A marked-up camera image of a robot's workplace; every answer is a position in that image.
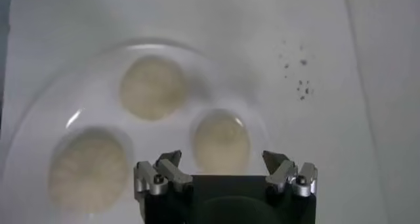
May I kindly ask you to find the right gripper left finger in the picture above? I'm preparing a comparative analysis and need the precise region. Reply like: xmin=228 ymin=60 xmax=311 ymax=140
xmin=133 ymin=149 xmax=194 ymax=200

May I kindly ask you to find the white round plate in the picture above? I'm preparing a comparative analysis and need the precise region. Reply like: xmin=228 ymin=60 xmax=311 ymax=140
xmin=0 ymin=37 xmax=273 ymax=224

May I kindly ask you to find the white steamed baozi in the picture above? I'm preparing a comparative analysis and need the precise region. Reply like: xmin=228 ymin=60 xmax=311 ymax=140
xmin=118 ymin=55 xmax=190 ymax=122
xmin=47 ymin=126 xmax=132 ymax=215
xmin=192 ymin=109 xmax=252 ymax=176

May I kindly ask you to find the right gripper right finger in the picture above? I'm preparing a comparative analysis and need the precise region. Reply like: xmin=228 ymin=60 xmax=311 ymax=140
xmin=261 ymin=149 xmax=319 ymax=198

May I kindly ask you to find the dark specks stain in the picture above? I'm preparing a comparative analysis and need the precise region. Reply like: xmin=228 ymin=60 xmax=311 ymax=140
xmin=278 ymin=39 xmax=316 ymax=102

